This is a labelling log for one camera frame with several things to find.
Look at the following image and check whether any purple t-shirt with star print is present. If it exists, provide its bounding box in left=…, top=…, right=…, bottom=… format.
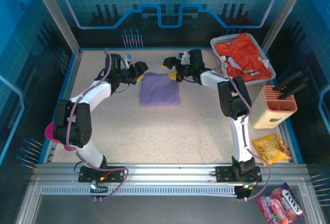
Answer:
left=140, top=71, right=180, bottom=107

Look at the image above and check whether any white perforated plastic basket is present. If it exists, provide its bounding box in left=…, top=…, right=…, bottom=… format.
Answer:
left=209, top=32, right=276, bottom=85

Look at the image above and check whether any orange t-shirt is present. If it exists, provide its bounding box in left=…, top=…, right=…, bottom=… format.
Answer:
left=215, top=33, right=273, bottom=79

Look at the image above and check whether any cream and pink knife block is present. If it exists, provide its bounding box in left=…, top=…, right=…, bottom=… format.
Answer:
left=250, top=84, right=299, bottom=130

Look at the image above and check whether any magenta plastic cup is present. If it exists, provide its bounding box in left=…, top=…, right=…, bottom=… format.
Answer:
left=44, top=122, right=75, bottom=153

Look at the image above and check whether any yellow snack bag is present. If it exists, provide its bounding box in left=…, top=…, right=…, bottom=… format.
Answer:
left=251, top=133, right=291, bottom=167

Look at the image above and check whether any black controller box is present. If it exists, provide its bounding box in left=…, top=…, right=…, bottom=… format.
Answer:
left=234, top=182, right=258, bottom=201
left=89, top=180, right=109, bottom=202

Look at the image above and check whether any purple candy bag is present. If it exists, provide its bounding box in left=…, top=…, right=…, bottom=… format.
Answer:
left=254, top=182, right=307, bottom=224

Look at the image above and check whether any aluminium frame post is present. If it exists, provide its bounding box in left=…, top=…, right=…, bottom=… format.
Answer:
left=259, top=0, right=311, bottom=54
left=28, top=0, right=83, bottom=56

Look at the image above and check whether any black knife handle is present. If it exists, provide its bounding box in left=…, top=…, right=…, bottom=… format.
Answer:
left=283, top=82, right=309, bottom=98
left=279, top=76, right=310, bottom=95
left=274, top=71, right=305, bottom=91

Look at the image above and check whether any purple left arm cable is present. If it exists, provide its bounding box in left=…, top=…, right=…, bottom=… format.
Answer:
left=67, top=49, right=129, bottom=202

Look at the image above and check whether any aluminium mounting rail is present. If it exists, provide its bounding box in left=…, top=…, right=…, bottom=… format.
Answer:
left=30, top=163, right=311, bottom=185

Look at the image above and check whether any grey slotted cable duct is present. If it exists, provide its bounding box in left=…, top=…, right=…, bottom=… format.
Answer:
left=40, top=185, right=244, bottom=197

